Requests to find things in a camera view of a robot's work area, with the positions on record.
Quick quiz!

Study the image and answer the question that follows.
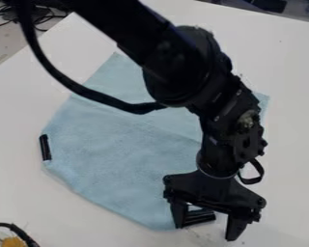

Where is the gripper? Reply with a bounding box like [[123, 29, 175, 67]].
[[162, 170, 268, 242]]

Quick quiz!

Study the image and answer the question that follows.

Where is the light blue cloth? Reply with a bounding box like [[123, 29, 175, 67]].
[[38, 51, 271, 232]]

